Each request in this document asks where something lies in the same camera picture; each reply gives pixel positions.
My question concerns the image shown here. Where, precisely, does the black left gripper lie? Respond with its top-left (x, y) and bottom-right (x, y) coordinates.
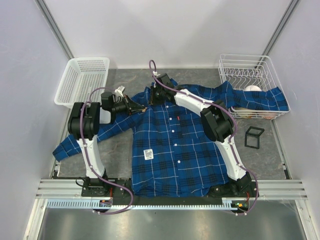
top-left (111, 95), bottom-right (146, 117)

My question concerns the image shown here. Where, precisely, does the blue plaid shirt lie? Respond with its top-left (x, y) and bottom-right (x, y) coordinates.
top-left (53, 81), bottom-right (289, 197)

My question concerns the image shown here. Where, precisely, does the white ceramic bowl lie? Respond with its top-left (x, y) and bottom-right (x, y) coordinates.
top-left (243, 85), bottom-right (262, 92)

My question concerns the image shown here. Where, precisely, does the black brooch display box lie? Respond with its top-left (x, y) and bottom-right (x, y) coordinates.
top-left (244, 126), bottom-right (265, 150)

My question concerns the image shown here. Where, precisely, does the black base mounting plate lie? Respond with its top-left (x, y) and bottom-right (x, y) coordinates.
top-left (76, 174), bottom-right (259, 199)

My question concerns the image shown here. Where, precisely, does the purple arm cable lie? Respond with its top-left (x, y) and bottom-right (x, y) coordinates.
top-left (79, 87), bottom-right (135, 216)
top-left (148, 59), bottom-right (258, 216)

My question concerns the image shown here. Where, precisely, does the pink patterned bowl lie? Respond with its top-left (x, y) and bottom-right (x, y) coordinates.
top-left (259, 111), bottom-right (279, 120)

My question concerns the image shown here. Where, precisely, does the white perforated plastic basket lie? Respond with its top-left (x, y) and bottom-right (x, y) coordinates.
top-left (54, 57), bottom-right (110, 109)

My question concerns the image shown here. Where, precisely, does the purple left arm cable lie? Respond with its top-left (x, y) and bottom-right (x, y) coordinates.
top-left (79, 87), bottom-right (135, 216)

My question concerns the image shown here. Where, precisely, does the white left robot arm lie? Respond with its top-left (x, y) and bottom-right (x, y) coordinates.
top-left (67, 92), bottom-right (147, 197)

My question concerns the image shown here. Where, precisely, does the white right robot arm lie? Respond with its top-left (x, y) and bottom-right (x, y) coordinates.
top-left (150, 70), bottom-right (252, 197)

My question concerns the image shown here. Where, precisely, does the white wire dish rack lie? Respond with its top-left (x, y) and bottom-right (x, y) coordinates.
top-left (218, 53), bottom-right (290, 120)

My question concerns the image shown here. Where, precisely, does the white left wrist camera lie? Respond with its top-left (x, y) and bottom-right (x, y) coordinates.
top-left (114, 85), bottom-right (125, 98)

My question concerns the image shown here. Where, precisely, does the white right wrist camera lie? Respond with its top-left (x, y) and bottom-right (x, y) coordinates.
top-left (152, 71), bottom-right (160, 77)

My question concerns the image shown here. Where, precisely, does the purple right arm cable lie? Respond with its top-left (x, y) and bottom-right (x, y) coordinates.
top-left (148, 59), bottom-right (258, 216)

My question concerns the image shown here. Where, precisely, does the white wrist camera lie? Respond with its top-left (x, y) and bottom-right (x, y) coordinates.
top-left (152, 71), bottom-right (160, 77)
top-left (114, 85), bottom-right (125, 98)

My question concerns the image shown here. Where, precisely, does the beige ceramic bowl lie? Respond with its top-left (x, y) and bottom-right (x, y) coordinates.
top-left (234, 107), bottom-right (253, 119)

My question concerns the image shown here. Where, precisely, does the white slotted cable duct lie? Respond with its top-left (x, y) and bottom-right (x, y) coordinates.
top-left (46, 196), bottom-right (244, 211)

